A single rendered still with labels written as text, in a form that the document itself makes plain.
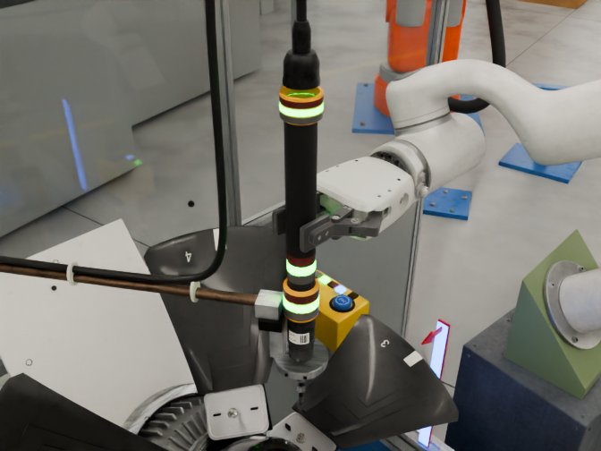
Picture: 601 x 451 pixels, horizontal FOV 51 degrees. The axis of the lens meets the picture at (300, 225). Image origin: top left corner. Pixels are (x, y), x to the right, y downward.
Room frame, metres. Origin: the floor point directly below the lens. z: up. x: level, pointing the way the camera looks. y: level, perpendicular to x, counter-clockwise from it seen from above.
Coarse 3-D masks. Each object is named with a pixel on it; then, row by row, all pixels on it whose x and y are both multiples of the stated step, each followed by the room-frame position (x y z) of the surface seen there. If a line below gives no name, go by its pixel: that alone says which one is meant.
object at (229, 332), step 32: (160, 256) 0.73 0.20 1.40; (224, 256) 0.73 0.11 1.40; (256, 256) 0.73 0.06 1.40; (224, 288) 0.69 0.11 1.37; (256, 288) 0.69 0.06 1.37; (192, 320) 0.67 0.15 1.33; (224, 320) 0.66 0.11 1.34; (256, 320) 0.65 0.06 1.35; (192, 352) 0.64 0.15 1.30; (224, 352) 0.63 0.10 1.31; (256, 352) 0.62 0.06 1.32; (224, 384) 0.60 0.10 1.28; (256, 384) 0.59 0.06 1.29
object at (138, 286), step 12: (0, 264) 0.66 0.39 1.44; (36, 276) 0.64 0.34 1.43; (48, 276) 0.64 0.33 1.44; (60, 276) 0.64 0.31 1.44; (84, 276) 0.63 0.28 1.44; (96, 276) 0.63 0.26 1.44; (132, 288) 0.62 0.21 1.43; (144, 288) 0.61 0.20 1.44; (156, 288) 0.61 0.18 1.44; (168, 288) 0.61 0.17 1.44; (180, 288) 0.61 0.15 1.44; (204, 288) 0.61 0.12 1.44; (216, 300) 0.60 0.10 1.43; (228, 300) 0.59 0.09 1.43; (240, 300) 0.59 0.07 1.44; (252, 300) 0.59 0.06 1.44
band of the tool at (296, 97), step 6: (282, 90) 0.58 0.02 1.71; (288, 90) 0.60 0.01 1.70; (294, 90) 0.60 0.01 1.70; (300, 90) 0.60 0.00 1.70; (306, 90) 0.60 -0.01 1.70; (312, 90) 0.60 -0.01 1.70; (318, 90) 0.59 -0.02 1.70; (282, 96) 0.57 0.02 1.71; (288, 96) 0.57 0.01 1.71; (294, 96) 0.60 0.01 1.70; (300, 96) 0.60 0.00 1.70; (306, 96) 0.60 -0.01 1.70; (312, 96) 0.60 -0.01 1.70; (318, 96) 0.57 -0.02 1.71; (294, 108) 0.56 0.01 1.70; (312, 108) 0.56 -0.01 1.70; (318, 114) 0.57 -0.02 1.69
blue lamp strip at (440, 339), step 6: (438, 324) 0.83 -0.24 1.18; (444, 330) 0.81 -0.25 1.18; (438, 336) 0.82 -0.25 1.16; (444, 336) 0.81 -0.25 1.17; (438, 342) 0.82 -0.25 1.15; (444, 342) 0.81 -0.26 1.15; (438, 348) 0.82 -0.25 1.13; (432, 354) 0.83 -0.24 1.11; (438, 354) 0.82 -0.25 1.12; (432, 360) 0.83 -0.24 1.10; (438, 360) 0.82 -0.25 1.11; (432, 366) 0.82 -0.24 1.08; (438, 366) 0.82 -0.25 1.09; (438, 372) 0.81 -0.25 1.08; (420, 432) 0.83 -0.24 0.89; (426, 432) 0.82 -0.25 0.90; (420, 438) 0.82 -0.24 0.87; (426, 438) 0.82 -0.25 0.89; (426, 444) 0.81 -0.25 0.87
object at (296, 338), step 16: (304, 32) 0.57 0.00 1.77; (304, 48) 0.57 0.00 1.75; (288, 64) 0.57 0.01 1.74; (304, 64) 0.57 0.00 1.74; (288, 80) 0.57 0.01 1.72; (304, 80) 0.56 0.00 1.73; (288, 320) 0.57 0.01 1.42; (288, 336) 0.57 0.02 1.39; (304, 336) 0.56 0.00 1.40; (304, 352) 0.57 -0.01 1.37
